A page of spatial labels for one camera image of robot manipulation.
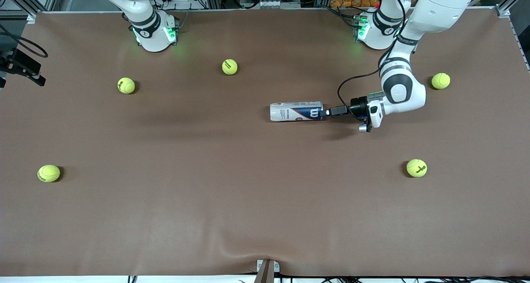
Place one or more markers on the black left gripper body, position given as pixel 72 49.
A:
pixel 356 106

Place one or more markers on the white terminal strip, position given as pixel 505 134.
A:
pixel 277 4

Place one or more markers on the yellow tennis ball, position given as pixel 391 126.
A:
pixel 440 81
pixel 49 173
pixel 416 168
pixel 126 85
pixel 230 66

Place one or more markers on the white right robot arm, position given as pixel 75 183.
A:
pixel 151 34

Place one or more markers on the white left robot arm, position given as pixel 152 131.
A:
pixel 399 92

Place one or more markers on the brown camera mount pole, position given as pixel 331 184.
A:
pixel 265 274

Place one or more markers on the brown table cover mat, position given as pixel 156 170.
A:
pixel 265 216

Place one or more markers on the grey metal mounting plate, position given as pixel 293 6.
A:
pixel 276 266

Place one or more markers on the white blue tennis ball can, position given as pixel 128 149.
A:
pixel 296 111

